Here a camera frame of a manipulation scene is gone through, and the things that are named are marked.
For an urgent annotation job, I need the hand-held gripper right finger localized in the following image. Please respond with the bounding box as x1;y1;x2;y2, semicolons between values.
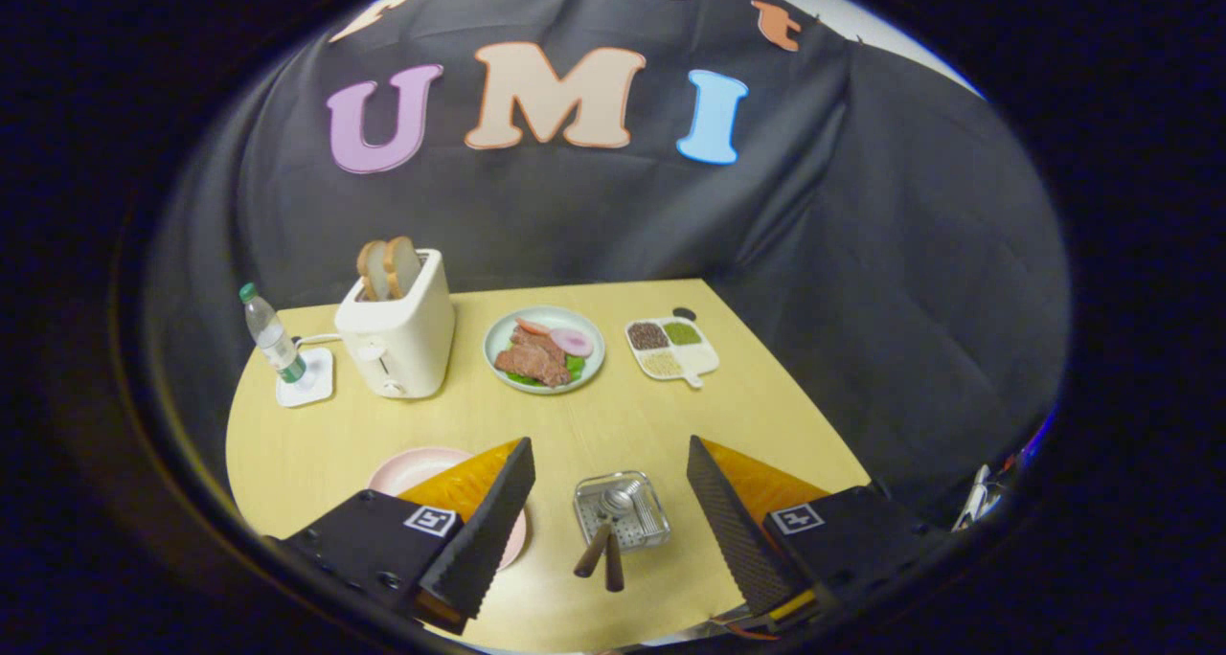
686;434;949;627

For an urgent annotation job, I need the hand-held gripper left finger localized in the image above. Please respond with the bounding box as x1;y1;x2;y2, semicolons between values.
278;436;537;637

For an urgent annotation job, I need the wooden-handled metal spoon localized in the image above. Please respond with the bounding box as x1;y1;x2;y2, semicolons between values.
574;487;638;579

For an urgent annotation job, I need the wooden-handled metal fork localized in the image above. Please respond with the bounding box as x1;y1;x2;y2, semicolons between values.
605;483;662;594

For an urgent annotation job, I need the pink round plate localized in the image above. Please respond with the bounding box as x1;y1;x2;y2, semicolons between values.
367;446;529;572

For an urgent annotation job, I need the white divided seasoning dish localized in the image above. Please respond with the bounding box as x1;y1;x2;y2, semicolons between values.
625;316;720;390

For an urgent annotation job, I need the brown steak slice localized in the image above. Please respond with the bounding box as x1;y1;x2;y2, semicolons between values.
494;327;573;389

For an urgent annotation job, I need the green lettuce leaf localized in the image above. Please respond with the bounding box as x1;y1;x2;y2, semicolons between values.
505;353;587;388

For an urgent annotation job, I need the white toaster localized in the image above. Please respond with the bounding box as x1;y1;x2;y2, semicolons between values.
334;248;457;400

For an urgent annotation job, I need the white square coaster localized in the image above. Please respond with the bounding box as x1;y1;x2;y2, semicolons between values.
276;347;335;408

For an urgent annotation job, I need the light green plate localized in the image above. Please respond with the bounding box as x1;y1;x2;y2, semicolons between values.
483;305;606;395

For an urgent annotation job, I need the toasted bread slice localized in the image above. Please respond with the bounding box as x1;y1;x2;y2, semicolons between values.
384;236;422;301
356;240;392;303

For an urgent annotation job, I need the clear plastic water bottle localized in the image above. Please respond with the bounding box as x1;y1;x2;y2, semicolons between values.
238;282;308;385

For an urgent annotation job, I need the black backdrop cloth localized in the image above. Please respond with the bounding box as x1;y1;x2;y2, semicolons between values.
144;0;1072;531

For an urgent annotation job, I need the metal wire cutlery basket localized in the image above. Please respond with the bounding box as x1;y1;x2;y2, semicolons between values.
573;471;671;553

